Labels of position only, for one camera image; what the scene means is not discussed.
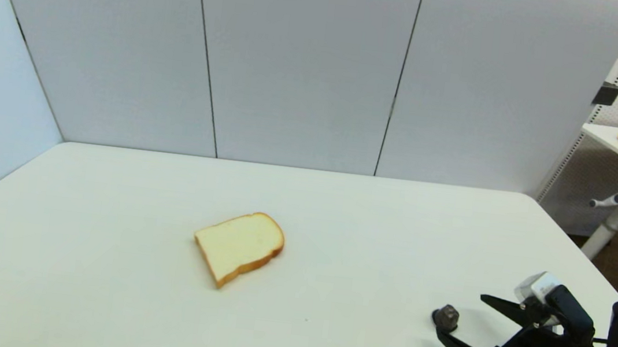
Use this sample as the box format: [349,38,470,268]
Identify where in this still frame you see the grey table crank handle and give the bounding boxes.
[589,190,618,211]

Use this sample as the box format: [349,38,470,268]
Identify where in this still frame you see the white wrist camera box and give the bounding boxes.
[510,269,603,341]

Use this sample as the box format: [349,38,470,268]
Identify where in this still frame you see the black clamp on partition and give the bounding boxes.
[591,81,618,108]

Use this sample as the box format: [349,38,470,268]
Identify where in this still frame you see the dented grey coffee capsule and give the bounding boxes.
[430,303,461,334]

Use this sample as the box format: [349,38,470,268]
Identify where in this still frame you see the white bread slice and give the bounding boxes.
[188,205,288,296]

